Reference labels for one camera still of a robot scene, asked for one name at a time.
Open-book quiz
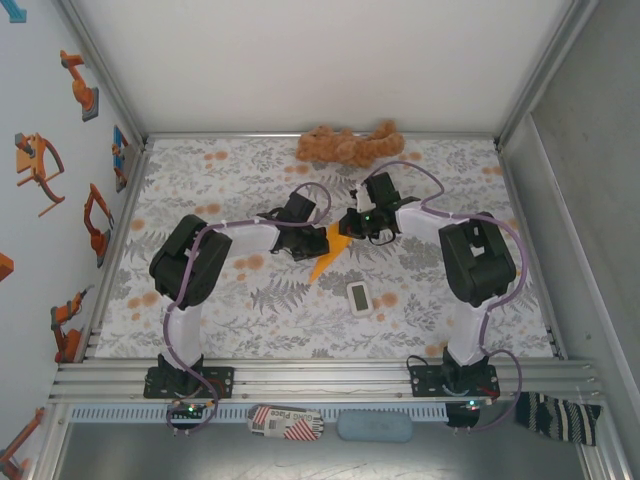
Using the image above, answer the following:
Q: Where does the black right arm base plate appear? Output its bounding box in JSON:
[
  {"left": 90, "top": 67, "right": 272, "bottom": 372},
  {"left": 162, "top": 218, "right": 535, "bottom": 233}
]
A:
[{"left": 409, "top": 364, "right": 500, "bottom": 399}]

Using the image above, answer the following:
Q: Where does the orange gripper wall sticker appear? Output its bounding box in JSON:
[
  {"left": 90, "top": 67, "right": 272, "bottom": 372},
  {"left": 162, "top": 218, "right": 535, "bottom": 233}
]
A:
[{"left": 13, "top": 132, "right": 67, "bottom": 219}]

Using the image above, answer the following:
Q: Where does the orange paper sheet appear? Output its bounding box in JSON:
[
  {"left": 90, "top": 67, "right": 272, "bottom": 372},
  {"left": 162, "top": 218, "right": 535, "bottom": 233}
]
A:
[{"left": 307, "top": 224, "right": 354, "bottom": 286}]

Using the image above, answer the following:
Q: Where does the blue-grey glasses case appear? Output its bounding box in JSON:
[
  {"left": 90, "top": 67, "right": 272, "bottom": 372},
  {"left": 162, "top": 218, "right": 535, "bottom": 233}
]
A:
[{"left": 335, "top": 409, "right": 415, "bottom": 445}]

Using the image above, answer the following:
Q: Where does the white digital timer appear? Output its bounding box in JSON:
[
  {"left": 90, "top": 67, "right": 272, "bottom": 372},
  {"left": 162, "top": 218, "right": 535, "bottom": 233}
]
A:
[{"left": 345, "top": 280, "right": 374, "bottom": 318}]

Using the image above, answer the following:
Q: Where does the blue and orange wall sticker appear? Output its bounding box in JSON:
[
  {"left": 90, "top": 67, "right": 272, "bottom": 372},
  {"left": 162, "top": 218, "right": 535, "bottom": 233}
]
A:
[{"left": 110, "top": 124, "right": 133, "bottom": 194}]

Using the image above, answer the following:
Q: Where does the red white printed pouch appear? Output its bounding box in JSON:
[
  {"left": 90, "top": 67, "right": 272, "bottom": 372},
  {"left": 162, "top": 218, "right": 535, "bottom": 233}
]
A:
[{"left": 247, "top": 404, "right": 326, "bottom": 443}]

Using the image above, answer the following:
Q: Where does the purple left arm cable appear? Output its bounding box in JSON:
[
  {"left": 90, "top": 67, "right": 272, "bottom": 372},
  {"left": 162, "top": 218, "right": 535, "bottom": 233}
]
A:
[{"left": 163, "top": 181, "right": 332, "bottom": 436}]

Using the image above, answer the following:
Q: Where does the blue machine wall sticker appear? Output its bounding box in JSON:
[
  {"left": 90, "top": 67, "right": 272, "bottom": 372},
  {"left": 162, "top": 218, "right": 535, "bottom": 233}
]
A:
[{"left": 0, "top": 0, "right": 29, "bottom": 24}]

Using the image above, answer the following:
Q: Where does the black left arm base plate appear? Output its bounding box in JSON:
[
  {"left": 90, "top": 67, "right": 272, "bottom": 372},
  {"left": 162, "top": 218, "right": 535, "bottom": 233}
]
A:
[{"left": 143, "top": 366, "right": 236, "bottom": 400}]

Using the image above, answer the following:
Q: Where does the floral printed table mat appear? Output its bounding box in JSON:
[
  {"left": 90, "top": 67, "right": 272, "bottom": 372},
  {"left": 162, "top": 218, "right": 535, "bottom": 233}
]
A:
[{"left": 94, "top": 137, "right": 557, "bottom": 360}]

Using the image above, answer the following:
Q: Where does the grey metal shelf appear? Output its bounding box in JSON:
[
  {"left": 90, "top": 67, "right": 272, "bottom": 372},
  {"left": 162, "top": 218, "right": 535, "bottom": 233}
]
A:
[{"left": 47, "top": 419, "right": 601, "bottom": 480}]

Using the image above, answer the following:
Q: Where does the black white striped sock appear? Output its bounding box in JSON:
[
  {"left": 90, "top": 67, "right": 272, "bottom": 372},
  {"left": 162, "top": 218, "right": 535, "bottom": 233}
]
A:
[{"left": 514, "top": 392, "right": 603, "bottom": 447}]

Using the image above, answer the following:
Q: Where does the white slotted cable duct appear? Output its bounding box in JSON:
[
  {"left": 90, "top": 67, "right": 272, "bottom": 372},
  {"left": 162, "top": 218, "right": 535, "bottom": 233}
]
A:
[{"left": 69, "top": 403, "right": 450, "bottom": 423}]

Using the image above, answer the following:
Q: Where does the brown plush toy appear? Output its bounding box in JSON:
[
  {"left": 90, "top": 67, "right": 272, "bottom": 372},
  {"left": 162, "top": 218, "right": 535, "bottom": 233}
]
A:
[{"left": 294, "top": 119, "right": 406, "bottom": 170}]

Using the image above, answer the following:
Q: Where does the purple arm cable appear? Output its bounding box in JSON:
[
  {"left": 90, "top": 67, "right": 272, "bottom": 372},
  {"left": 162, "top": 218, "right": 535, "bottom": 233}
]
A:
[
  {"left": 163, "top": 181, "right": 332, "bottom": 436},
  {"left": 372, "top": 160, "right": 530, "bottom": 434}
]

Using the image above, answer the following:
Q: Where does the aluminium frame rail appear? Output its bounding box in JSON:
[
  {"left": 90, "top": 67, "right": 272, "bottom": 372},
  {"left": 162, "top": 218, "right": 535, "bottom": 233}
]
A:
[
  {"left": 494, "top": 141, "right": 570, "bottom": 360},
  {"left": 48, "top": 356, "right": 607, "bottom": 404},
  {"left": 78, "top": 142, "right": 154, "bottom": 362}
]

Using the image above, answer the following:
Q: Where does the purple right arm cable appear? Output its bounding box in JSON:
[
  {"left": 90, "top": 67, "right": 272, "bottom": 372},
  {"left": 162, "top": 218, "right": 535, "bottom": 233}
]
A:
[{"left": 372, "top": 160, "right": 530, "bottom": 434}]

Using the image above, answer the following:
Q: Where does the aluminium frame post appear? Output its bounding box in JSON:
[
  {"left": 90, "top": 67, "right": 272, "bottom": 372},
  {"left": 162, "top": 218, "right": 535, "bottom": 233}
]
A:
[
  {"left": 493, "top": 0, "right": 600, "bottom": 147},
  {"left": 53, "top": 0, "right": 152, "bottom": 147}
]

